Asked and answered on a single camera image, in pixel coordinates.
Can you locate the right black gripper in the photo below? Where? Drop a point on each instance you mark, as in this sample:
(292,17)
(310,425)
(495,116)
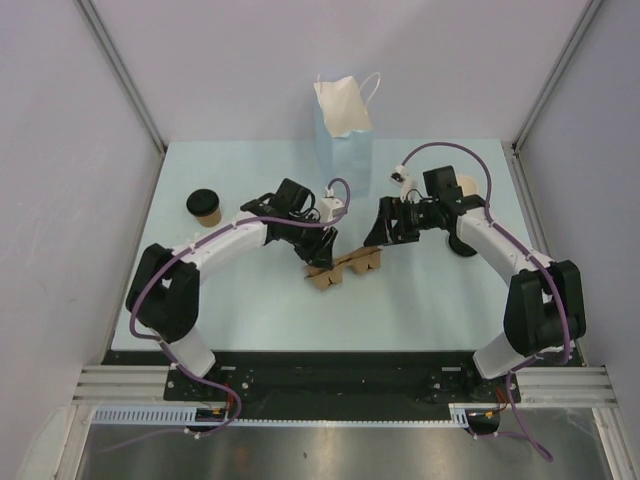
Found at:
(383,232)

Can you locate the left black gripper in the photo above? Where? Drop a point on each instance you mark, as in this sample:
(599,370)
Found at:
(319,252)

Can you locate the brown cardboard cup carrier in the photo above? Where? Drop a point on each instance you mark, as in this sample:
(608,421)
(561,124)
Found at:
(360,262)

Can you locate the brown paper cup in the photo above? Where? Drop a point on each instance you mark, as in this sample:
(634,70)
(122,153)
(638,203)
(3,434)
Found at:
(468,184)
(209,216)

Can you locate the black plastic cup lid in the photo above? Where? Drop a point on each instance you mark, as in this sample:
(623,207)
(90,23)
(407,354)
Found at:
(201,198)

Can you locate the light blue paper bag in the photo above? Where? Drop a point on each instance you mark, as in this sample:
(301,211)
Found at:
(344,131)

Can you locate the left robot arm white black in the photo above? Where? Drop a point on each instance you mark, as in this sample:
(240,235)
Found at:
(164,296)

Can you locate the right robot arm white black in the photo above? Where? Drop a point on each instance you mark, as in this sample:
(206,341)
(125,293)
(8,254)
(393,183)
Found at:
(544,310)

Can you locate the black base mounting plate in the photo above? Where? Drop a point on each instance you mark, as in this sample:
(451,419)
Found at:
(344,386)

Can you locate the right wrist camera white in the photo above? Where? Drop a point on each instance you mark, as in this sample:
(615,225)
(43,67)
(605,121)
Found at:
(401,178)

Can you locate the white slotted cable duct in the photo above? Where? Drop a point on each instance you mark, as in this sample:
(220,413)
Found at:
(142,415)

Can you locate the aluminium frame rail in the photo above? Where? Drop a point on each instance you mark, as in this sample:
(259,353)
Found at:
(108,48)

